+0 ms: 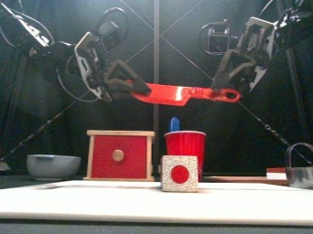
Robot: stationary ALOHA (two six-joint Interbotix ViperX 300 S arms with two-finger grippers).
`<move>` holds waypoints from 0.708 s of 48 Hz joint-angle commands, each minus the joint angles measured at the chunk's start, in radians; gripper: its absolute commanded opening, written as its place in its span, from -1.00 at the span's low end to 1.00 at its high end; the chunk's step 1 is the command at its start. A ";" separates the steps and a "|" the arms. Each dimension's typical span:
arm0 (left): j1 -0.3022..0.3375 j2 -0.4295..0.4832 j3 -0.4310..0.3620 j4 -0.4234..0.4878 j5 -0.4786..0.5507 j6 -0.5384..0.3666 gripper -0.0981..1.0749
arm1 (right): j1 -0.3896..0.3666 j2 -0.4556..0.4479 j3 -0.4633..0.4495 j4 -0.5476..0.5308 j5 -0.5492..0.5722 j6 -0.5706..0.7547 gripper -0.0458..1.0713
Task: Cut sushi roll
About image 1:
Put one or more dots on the wooden box with red drawer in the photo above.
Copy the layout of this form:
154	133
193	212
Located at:
118	152

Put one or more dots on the red and white block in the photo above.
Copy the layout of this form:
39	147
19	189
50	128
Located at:
276	173

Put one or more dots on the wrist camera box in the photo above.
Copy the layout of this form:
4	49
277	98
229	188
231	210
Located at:
218	43
110	36

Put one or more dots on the vertical frame post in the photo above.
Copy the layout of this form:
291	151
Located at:
157	67

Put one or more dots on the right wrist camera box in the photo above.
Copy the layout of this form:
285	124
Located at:
218	43

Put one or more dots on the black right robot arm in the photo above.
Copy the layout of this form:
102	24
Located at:
297	24

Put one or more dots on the pink rectangular tray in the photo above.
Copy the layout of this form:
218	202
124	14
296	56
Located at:
240	179

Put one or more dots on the toy sushi roll piece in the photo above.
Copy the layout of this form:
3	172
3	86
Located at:
180	173

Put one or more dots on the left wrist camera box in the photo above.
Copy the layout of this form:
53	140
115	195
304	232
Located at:
110	36

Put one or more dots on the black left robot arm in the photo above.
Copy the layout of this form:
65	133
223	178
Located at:
43	50

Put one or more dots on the grey bowl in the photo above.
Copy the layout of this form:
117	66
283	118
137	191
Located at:
53	167

